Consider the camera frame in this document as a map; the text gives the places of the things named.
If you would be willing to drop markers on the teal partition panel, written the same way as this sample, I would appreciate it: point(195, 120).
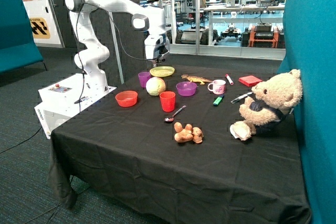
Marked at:
point(309, 27)

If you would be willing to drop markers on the purple plastic cup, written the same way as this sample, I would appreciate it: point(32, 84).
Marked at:
point(143, 78)

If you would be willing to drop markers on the black pen on base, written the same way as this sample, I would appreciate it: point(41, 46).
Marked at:
point(81, 100)

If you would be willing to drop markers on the black tablecloth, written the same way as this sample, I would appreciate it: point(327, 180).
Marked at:
point(130, 154)

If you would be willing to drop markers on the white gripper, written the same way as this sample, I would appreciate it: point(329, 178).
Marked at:
point(157, 48)

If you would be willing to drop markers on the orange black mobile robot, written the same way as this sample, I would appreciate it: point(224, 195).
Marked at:
point(266, 35)

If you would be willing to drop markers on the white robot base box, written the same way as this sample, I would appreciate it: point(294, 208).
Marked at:
point(57, 100)

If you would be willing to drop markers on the purple plastic bowl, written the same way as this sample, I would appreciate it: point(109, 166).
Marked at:
point(186, 88)

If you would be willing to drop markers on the toy lizard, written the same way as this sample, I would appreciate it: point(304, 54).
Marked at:
point(201, 80)

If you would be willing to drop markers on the red plastic bowl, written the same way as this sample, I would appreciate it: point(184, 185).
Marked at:
point(127, 98)

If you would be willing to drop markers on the small brown plush toy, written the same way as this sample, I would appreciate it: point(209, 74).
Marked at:
point(188, 133)

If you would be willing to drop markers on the green highlighter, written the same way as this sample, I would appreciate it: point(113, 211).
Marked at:
point(218, 100)

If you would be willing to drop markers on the red plastic cup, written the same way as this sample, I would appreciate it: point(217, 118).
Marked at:
point(167, 99)

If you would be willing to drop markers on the metal spoon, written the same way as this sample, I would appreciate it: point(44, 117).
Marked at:
point(171, 119)

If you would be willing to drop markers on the metal knife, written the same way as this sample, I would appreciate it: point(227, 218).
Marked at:
point(241, 97)

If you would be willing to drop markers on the large beige teddy bear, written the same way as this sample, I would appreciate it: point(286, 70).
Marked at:
point(274, 100)

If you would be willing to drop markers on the red whiteboard marker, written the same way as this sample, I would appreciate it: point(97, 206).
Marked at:
point(229, 79)

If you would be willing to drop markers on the teal sofa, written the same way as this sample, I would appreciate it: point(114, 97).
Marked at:
point(18, 48)

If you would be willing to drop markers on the red box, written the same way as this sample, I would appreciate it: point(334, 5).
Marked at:
point(249, 81)

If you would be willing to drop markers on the pink white mug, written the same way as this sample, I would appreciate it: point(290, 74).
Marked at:
point(218, 87)

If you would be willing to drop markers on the toy cabbage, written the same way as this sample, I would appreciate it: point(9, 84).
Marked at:
point(155, 86)

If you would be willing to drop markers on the yellow-green plastic plate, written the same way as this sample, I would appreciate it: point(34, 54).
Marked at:
point(162, 71)

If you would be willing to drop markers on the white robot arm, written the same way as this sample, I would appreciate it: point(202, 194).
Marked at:
point(150, 18)

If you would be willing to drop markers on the yellow black sign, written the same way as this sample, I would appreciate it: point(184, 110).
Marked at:
point(40, 28)

